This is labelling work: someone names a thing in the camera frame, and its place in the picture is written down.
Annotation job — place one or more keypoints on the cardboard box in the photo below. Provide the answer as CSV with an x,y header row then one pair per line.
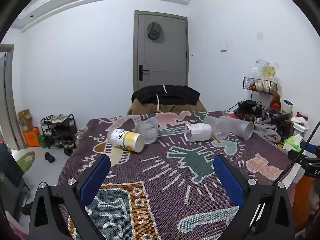
x,y
25,120

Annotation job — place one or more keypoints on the white tape roll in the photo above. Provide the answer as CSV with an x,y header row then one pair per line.
x,y
287,106

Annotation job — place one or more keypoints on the printed blanket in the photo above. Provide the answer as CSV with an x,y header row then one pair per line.
x,y
175,182

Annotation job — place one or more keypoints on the large frosted plastic cup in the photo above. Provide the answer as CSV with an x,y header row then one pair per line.
x,y
240,128

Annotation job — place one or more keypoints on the black shoe rack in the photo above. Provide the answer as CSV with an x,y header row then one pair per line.
x,y
58,132

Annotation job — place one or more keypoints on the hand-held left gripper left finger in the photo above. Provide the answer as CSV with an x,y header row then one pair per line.
x,y
96,177

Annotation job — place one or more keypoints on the green tissue pack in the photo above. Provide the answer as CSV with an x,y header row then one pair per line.
x,y
292,142

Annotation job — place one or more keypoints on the clear plastic bag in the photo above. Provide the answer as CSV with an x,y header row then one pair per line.
x,y
266,70

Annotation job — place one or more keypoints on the yellow and white paper cup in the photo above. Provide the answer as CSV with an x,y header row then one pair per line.
x,y
127,140

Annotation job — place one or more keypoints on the grey cloth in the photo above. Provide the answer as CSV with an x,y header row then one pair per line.
x,y
268,131

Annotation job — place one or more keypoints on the grey side door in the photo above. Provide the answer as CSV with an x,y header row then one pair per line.
x,y
10,97

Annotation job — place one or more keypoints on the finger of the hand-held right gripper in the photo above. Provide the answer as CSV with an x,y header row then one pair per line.
x,y
310,147
307,163

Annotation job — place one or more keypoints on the brown plush toy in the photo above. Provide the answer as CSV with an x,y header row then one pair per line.
x,y
275,101

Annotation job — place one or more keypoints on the clear plastic cup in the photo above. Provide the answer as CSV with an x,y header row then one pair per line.
x,y
146,131

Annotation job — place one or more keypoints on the orange box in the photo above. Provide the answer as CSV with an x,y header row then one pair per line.
x,y
32,138

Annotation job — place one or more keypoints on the grey hat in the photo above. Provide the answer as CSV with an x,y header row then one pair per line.
x,y
155,31

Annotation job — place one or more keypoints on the small frosted plastic cup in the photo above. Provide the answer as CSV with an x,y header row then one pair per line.
x,y
216,128

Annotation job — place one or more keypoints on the white label plastic cup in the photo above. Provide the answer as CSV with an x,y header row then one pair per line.
x,y
198,132

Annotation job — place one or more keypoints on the brown cloth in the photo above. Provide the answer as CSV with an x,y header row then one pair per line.
x,y
145,107

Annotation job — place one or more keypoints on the white light switch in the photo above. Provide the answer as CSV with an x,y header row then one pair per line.
x,y
223,47

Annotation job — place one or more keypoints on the black bag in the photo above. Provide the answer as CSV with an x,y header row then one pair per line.
x,y
247,110

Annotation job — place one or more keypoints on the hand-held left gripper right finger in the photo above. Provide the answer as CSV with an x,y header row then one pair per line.
x,y
228,177

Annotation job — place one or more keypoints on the black shoe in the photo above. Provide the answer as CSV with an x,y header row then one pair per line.
x,y
50,157
68,151

